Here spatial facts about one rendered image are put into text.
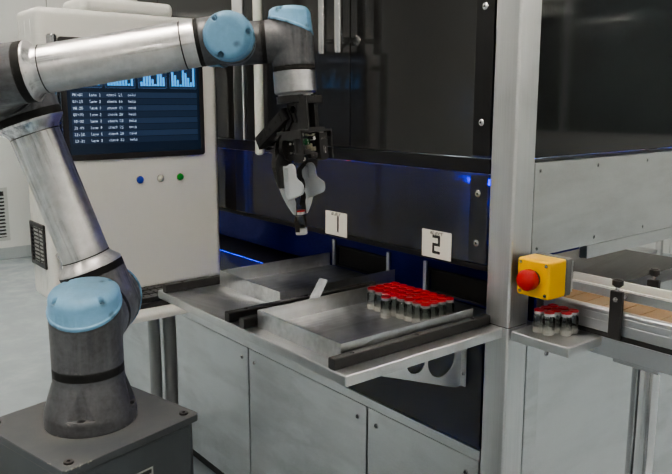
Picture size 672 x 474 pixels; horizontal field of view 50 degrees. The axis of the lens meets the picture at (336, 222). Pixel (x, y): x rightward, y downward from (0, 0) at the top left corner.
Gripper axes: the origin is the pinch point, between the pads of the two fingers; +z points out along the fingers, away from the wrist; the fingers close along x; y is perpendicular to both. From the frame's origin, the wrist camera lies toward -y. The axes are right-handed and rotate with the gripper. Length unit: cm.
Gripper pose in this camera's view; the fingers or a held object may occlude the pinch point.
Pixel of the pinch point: (297, 206)
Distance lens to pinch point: 132.2
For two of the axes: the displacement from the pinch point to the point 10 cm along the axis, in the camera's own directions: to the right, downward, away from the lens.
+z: 0.7, 9.9, 1.1
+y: 6.5, 0.4, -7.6
